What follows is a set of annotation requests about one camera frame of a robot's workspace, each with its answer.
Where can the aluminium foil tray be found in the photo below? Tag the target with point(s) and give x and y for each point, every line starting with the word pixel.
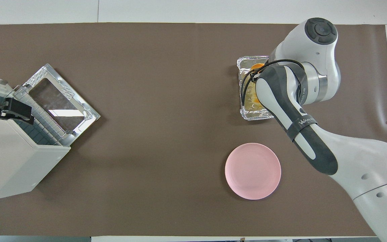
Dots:
pixel 249 115

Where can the long striped bread roll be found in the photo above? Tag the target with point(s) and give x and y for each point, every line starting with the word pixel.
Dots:
pixel 258 66

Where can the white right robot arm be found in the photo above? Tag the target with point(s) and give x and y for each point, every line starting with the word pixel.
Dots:
pixel 354 158

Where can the oven glass door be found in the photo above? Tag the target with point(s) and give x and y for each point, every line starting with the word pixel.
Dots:
pixel 57 101

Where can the white toaster oven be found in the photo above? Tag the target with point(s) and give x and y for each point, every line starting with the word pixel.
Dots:
pixel 8 161

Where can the brown table mat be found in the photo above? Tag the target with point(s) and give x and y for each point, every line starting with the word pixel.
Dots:
pixel 166 134

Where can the pink round plate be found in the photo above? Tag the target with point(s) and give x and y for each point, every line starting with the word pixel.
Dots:
pixel 253 171

